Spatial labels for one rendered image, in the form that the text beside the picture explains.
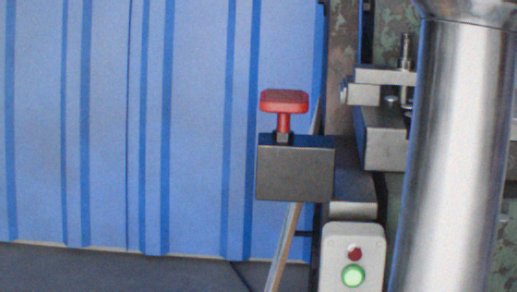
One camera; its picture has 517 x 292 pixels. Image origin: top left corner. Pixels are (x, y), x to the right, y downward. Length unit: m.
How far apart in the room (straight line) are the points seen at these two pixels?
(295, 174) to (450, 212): 0.53
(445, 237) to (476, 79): 0.12
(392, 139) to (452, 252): 0.62
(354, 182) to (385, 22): 0.39
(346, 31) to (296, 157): 0.51
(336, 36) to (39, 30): 1.15
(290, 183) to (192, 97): 1.42
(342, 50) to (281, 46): 0.91
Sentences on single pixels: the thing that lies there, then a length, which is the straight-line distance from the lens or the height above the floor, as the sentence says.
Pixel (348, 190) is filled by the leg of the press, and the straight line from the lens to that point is 1.41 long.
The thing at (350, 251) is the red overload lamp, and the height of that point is 0.61.
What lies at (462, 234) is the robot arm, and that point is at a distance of 0.87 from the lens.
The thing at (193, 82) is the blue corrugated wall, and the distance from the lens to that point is 2.77.
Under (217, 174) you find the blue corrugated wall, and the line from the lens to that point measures 2.82.
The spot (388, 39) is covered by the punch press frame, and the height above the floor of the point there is 0.77.
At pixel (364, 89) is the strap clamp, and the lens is 1.58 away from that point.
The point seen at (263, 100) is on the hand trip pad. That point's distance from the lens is 1.35.
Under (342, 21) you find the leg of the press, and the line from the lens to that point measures 1.84.
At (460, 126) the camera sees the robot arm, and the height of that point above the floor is 0.86.
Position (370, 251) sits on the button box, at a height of 0.61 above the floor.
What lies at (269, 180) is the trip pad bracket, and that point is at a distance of 1.37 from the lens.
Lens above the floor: 1.07
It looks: 16 degrees down
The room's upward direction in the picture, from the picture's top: 2 degrees clockwise
